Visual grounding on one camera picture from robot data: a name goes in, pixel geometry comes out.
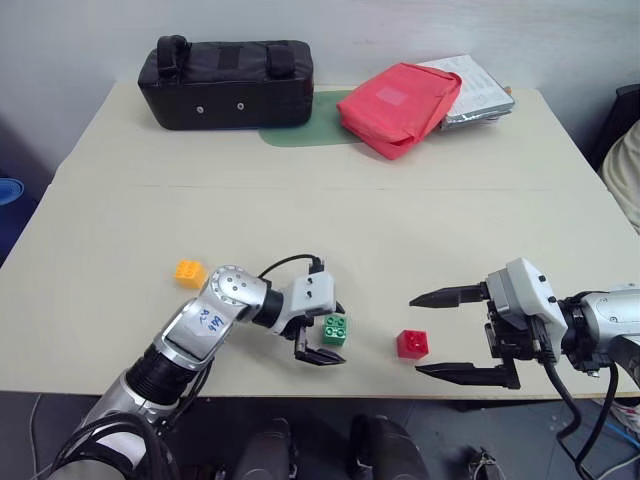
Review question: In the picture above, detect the black padded bag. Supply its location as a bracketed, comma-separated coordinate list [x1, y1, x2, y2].
[137, 34, 316, 132]

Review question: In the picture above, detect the green toy brick cube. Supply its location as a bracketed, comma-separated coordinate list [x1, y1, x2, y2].
[320, 313, 350, 347]

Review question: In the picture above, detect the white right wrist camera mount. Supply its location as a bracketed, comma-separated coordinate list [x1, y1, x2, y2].
[485, 257, 569, 352]

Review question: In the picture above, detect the thin white floor cable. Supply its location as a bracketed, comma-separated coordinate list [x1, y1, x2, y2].
[27, 394, 45, 476]

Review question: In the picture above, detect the green mat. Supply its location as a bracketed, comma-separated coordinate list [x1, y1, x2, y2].
[258, 88, 372, 150]

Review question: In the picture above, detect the small dark rounded shape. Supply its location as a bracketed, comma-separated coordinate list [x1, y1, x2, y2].
[467, 447, 501, 480]

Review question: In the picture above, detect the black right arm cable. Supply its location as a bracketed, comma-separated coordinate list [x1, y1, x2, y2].
[532, 319, 621, 480]

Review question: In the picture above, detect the orange toy brick cube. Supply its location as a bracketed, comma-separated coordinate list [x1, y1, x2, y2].
[172, 258, 208, 290]

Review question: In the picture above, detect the blue floor cable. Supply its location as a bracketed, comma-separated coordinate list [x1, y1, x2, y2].
[605, 399, 640, 447]

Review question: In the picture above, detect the blue round object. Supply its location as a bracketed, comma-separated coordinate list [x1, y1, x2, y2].
[0, 177, 25, 207]

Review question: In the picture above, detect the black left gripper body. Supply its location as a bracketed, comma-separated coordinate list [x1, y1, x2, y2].
[292, 310, 332, 355]

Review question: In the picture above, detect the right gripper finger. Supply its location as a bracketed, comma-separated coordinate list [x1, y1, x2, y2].
[408, 282, 494, 309]
[414, 356, 522, 391]

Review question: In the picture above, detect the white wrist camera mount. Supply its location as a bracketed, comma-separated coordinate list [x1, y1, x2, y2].
[268, 271, 337, 341]
[485, 257, 569, 352]

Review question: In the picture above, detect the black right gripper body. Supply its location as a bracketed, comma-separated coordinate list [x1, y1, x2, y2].
[482, 298, 547, 362]

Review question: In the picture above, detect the silver foil printed package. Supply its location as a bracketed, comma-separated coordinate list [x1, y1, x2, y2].
[417, 53, 517, 132]

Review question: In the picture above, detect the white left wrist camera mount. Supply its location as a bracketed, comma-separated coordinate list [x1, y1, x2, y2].
[268, 271, 337, 341]

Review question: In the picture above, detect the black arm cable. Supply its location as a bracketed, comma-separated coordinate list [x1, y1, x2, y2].
[532, 319, 621, 480]
[257, 254, 327, 279]

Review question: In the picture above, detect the red fabric pouch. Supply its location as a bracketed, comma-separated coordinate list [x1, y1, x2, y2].
[335, 62, 464, 162]

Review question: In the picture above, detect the black chair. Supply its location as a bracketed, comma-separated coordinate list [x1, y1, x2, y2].
[589, 83, 640, 171]

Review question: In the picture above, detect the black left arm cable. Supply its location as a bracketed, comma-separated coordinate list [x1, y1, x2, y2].
[257, 254, 327, 279]

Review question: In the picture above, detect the beige cushion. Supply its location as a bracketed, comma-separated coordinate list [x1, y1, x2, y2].
[599, 132, 640, 229]

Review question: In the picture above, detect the red toy brick cube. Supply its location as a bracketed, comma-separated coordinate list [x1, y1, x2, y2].
[396, 328, 430, 360]

